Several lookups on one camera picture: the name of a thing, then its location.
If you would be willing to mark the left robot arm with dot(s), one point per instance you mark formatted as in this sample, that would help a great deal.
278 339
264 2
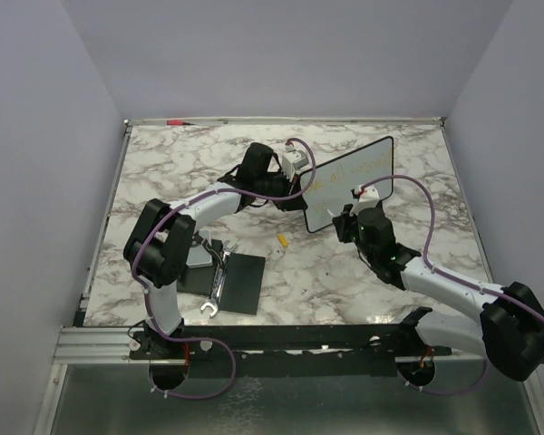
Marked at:
166 251

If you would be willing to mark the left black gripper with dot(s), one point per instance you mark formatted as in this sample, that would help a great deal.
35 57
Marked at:
292 204

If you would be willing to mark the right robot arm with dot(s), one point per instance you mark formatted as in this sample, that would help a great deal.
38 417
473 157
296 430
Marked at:
504 324

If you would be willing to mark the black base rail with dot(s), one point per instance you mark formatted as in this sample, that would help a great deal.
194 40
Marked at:
222 352

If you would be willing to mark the aluminium table frame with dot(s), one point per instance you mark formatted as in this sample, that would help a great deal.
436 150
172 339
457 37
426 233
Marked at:
171 162

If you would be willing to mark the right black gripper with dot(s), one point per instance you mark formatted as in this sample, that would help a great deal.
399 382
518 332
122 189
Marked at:
344 220

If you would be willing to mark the red marker on rail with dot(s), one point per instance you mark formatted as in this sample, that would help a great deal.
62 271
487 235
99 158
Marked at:
178 123

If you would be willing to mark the black square mat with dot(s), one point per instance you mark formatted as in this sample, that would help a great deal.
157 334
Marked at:
242 286

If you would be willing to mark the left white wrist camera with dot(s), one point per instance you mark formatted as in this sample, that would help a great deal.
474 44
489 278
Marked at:
292 161

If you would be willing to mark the yellow marker cap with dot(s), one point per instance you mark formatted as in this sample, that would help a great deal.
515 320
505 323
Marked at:
282 240

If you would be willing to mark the silver wrench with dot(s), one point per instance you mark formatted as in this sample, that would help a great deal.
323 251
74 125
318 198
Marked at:
212 303

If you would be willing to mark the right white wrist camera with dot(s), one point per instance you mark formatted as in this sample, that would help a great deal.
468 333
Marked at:
364 198

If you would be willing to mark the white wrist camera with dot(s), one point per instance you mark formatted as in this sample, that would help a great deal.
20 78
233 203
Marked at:
292 161
364 198

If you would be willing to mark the black framed whiteboard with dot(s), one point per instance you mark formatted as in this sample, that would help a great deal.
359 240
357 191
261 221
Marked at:
334 179

